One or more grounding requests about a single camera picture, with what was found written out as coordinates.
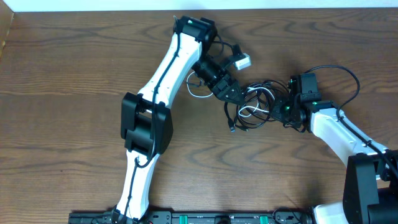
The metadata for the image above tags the black USB cable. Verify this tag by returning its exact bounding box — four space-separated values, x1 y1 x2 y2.
223 80 292 133

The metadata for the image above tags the white USB cable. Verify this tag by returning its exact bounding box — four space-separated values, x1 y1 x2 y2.
185 70 276 118

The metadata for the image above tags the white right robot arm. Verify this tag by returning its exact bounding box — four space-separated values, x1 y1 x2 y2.
271 97 397 223

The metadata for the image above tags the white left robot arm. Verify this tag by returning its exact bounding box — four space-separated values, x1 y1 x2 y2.
111 16 251 223

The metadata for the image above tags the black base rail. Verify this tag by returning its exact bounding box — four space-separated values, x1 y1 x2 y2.
68 209 314 224

